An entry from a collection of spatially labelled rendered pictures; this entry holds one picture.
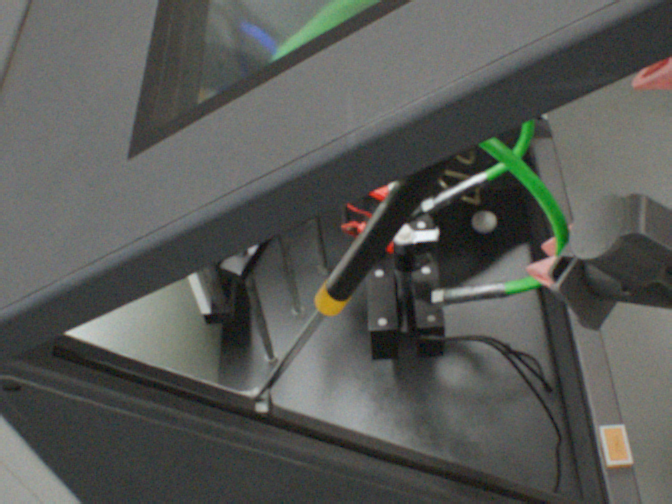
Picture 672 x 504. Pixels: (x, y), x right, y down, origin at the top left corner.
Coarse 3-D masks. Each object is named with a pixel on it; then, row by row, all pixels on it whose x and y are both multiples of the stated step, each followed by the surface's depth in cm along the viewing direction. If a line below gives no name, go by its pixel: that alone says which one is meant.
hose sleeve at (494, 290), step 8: (448, 288) 93; (456, 288) 92; (464, 288) 91; (472, 288) 90; (480, 288) 89; (488, 288) 88; (496, 288) 88; (504, 288) 87; (448, 296) 92; (456, 296) 91; (464, 296) 90; (472, 296) 90; (480, 296) 89; (488, 296) 88; (496, 296) 88; (504, 296) 88
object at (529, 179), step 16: (480, 144) 72; (496, 144) 71; (512, 160) 72; (528, 176) 73; (544, 192) 74; (544, 208) 75; (560, 208) 75; (560, 224) 76; (560, 240) 77; (512, 288) 86; (528, 288) 85
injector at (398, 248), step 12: (396, 252) 101; (408, 252) 101; (396, 264) 103; (408, 264) 103; (420, 264) 104; (396, 276) 107; (408, 276) 105; (408, 288) 108; (408, 300) 110; (408, 312) 112; (408, 324) 115
